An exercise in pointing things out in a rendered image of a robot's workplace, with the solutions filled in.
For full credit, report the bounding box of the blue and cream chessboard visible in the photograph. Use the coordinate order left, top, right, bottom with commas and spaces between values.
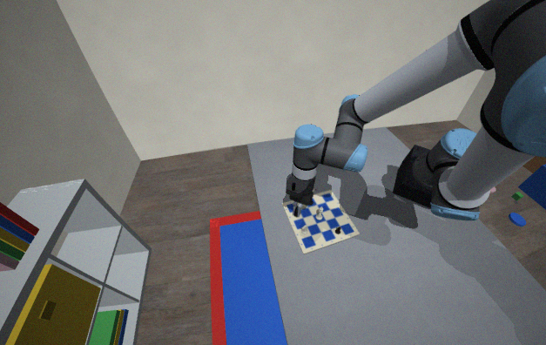
282, 190, 360, 254

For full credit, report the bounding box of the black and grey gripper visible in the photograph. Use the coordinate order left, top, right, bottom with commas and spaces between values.
286, 164, 318, 217

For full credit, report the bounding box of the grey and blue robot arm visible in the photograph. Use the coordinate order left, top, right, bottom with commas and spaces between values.
293, 0, 546, 220

